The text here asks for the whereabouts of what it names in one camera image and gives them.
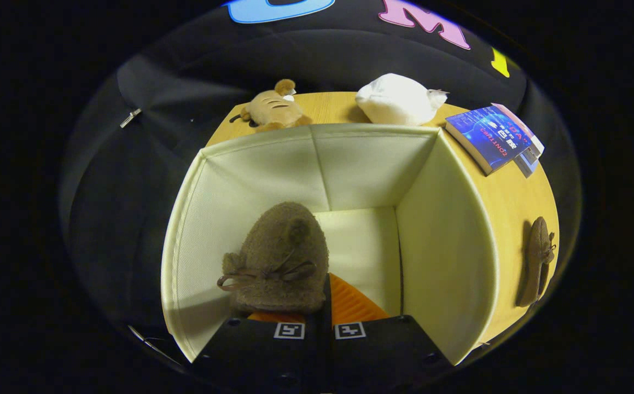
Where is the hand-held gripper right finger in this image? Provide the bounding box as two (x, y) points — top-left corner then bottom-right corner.
(319, 273), (454, 392)

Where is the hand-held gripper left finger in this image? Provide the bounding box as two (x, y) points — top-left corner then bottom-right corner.
(192, 311), (322, 391)

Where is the brown fuzzy shoe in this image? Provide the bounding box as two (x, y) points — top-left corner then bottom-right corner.
(516, 217), (557, 308)
(217, 201), (330, 315)

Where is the cream fabric storage box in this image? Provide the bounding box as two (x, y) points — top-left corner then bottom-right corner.
(160, 123), (501, 366)

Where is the light blue book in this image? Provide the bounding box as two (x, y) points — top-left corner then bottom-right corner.
(515, 147), (540, 178)

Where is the dark blue book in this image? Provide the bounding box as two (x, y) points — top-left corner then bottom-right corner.
(445, 106), (533, 176)

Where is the brown striped plush toy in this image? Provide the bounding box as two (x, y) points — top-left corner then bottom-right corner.
(229, 79), (313, 132)

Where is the white plush toy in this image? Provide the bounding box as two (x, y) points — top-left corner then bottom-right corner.
(355, 73), (450, 126)

